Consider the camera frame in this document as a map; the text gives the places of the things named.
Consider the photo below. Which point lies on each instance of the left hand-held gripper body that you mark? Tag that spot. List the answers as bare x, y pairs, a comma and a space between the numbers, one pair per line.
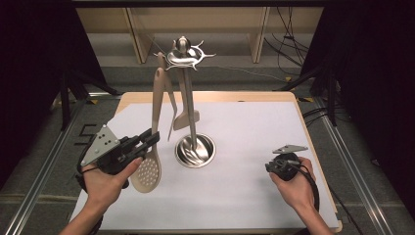
104, 147

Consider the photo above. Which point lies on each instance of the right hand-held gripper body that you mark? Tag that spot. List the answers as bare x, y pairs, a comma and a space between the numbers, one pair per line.
287, 166

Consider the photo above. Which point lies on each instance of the beige perforated skimmer spoon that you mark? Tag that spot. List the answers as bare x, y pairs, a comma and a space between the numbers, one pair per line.
147, 176

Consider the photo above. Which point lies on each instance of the beige slotted spatula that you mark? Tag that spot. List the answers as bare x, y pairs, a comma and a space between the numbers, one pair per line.
182, 122

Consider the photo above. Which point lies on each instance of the steel utensil rack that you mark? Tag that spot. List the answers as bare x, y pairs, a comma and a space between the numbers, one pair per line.
192, 140

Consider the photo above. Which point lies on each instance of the beige solid spatula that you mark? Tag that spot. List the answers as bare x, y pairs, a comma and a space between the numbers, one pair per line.
169, 88

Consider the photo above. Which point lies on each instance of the person's right hand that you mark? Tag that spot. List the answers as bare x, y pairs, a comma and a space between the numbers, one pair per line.
298, 192

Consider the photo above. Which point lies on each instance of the person's left hand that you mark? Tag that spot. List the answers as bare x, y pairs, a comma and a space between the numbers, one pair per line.
104, 189

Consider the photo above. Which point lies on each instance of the white paper sheet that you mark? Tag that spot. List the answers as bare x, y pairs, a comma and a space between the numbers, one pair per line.
254, 130

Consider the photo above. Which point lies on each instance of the black metal stand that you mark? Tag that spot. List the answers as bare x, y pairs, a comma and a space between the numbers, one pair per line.
332, 98
64, 104

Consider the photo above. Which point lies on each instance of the dark curtain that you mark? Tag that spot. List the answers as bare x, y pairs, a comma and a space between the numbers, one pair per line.
375, 81
32, 81

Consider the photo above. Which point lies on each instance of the light wooden shelf unit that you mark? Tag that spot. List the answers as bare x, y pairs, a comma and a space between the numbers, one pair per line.
137, 32

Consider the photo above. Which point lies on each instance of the aluminium floor rail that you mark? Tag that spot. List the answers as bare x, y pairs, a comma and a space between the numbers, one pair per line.
39, 182
355, 176

